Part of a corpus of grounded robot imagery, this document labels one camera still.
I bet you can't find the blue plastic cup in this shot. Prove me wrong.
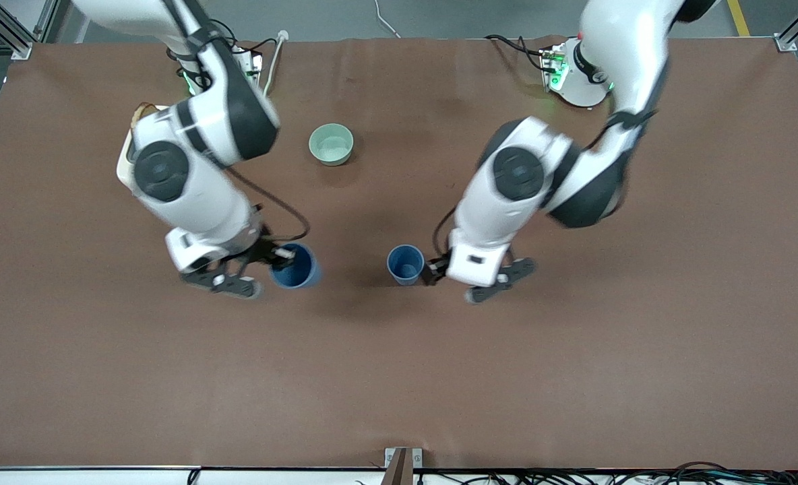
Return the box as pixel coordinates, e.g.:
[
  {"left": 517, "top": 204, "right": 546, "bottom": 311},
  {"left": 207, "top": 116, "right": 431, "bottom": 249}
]
[
  {"left": 268, "top": 242, "right": 321, "bottom": 291},
  {"left": 386, "top": 244, "right": 426, "bottom": 287}
]

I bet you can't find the brown table cover sheet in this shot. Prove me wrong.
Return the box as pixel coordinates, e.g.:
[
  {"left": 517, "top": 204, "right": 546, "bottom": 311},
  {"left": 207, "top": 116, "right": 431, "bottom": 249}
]
[{"left": 0, "top": 35, "right": 798, "bottom": 471}]

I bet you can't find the cream white toaster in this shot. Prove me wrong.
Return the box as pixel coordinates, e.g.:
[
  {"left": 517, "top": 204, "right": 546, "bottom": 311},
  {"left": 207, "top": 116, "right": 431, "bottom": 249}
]
[{"left": 115, "top": 104, "right": 171, "bottom": 197}]

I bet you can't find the green bowl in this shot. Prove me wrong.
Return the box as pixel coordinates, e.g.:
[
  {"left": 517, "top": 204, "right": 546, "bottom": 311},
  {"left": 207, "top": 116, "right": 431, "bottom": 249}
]
[{"left": 308, "top": 123, "right": 355, "bottom": 167}]

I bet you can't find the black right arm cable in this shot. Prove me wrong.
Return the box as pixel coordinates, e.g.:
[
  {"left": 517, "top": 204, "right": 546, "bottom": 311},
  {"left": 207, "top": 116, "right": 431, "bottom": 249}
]
[{"left": 226, "top": 167, "right": 311, "bottom": 245}]

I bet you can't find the metal table bracket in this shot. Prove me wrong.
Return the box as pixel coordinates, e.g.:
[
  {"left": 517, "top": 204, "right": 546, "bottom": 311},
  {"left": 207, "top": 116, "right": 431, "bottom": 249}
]
[{"left": 383, "top": 447, "right": 424, "bottom": 485}]

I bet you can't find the white toaster power cable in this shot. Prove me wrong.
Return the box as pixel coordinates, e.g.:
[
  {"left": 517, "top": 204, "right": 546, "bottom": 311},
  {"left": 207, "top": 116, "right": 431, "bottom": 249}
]
[{"left": 262, "top": 30, "right": 289, "bottom": 98}]

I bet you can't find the black base cable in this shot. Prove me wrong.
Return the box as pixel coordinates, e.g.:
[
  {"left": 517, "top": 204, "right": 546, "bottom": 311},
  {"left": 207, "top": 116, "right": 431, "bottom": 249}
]
[{"left": 485, "top": 33, "right": 552, "bottom": 73}]

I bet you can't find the thin white floor cable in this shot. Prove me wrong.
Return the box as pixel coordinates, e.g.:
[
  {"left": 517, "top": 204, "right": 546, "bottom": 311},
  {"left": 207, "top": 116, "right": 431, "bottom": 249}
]
[{"left": 372, "top": 0, "right": 402, "bottom": 39}]

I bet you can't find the black cable bundle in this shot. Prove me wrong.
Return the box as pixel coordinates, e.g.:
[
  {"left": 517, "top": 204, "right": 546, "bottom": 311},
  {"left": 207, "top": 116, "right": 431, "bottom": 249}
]
[{"left": 355, "top": 461, "right": 798, "bottom": 485}]

